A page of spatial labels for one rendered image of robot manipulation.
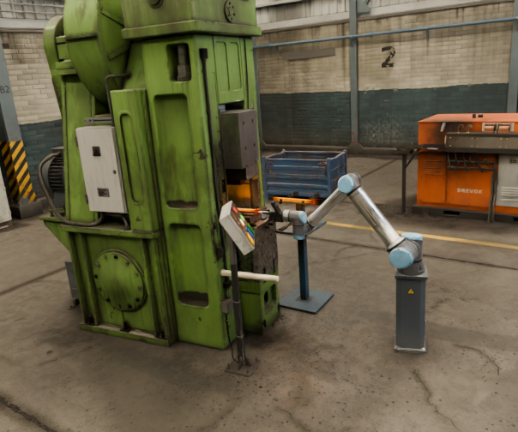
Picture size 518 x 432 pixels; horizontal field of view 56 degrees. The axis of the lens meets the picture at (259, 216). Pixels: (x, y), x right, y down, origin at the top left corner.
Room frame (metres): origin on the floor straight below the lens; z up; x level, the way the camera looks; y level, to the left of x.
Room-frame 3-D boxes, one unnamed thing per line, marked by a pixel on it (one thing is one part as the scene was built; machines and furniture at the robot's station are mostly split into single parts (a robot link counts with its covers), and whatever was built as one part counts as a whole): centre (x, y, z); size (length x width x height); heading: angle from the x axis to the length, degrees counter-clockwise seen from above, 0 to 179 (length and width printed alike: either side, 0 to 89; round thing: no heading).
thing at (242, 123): (3.73, 0.20, 1.56); 0.42 x 0.39 x 0.40; 64
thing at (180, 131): (3.49, 0.48, 1.15); 0.44 x 0.26 x 2.30; 64
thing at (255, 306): (3.74, 0.20, 0.23); 0.55 x 0.37 x 0.47; 64
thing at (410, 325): (3.18, -1.05, 0.30); 0.22 x 0.22 x 0.60; 74
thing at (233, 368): (3.06, 0.20, 0.05); 0.22 x 0.22 x 0.09; 64
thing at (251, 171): (3.69, 0.22, 1.32); 0.42 x 0.20 x 0.10; 64
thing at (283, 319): (3.58, -0.01, 0.01); 0.58 x 0.39 x 0.01; 154
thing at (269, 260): (3.74, 0.20, 0.69); 0.56 x 0.38 x 0.45; 64
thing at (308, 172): (7.77, -0.80, 0.36); 1.20 x 0.80 x 0.72; 59
